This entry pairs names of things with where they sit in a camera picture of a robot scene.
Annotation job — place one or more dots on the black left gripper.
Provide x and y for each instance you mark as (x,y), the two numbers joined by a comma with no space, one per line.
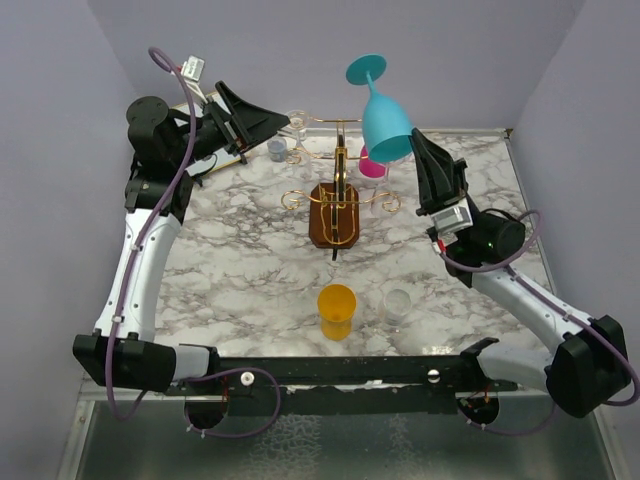
(246,126)

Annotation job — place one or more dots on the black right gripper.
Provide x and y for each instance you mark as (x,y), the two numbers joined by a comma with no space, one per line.
(440,182)

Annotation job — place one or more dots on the clear champagne flute glass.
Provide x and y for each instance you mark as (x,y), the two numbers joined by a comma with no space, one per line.
(298,156)

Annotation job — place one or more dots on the blue plastic wine glass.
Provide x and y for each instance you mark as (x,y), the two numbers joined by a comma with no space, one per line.
(386,127)

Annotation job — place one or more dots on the pink plastic wine glass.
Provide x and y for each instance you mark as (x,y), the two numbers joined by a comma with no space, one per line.
(370,169)

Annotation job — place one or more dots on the short clear glass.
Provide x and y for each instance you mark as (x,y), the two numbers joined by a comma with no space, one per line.
(394,309)

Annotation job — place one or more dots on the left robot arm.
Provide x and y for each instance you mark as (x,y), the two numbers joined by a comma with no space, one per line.
(121,351)

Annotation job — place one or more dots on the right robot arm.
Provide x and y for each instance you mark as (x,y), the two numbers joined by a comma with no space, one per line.
(585,364)

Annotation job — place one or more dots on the gold and black glass rack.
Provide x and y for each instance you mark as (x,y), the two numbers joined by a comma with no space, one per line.
(334,206)

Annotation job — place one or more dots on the orange plastic wine glass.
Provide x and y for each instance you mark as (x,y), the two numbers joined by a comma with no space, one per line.
(337,305)

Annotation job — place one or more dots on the small framed whiteboard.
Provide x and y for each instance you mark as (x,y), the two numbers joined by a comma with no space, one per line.
(218,160)

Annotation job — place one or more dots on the small jar of paper clips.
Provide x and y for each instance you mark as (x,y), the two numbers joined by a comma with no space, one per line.
(277,149)

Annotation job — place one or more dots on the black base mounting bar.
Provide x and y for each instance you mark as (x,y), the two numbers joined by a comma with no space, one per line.
(342,385)

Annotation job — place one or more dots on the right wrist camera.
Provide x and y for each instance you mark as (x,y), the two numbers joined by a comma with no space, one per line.
(449,221)

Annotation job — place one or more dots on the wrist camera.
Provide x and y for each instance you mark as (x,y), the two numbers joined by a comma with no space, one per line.
(449,221)
(191,71)

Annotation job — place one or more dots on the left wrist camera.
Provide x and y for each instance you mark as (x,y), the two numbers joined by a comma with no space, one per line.
(191,71)

